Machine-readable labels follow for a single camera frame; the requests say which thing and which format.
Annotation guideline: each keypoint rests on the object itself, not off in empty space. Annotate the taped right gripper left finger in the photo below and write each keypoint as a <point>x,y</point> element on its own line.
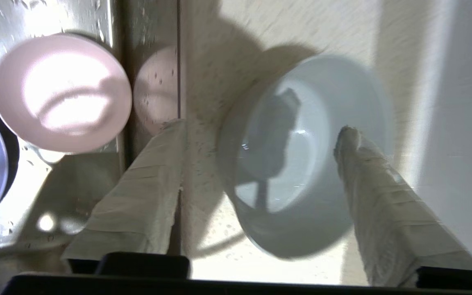
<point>141,196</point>

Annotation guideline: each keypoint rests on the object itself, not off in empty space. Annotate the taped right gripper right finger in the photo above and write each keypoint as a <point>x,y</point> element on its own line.
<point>387,205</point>

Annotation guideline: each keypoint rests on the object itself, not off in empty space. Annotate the blue-grey bowl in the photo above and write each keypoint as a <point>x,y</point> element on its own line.
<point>301,164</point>

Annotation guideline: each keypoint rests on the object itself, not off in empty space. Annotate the pink bowl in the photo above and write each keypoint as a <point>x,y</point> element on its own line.
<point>62,92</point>

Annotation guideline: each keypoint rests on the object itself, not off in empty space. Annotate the stainless steel sink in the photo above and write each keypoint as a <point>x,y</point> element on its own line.
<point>76,192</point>

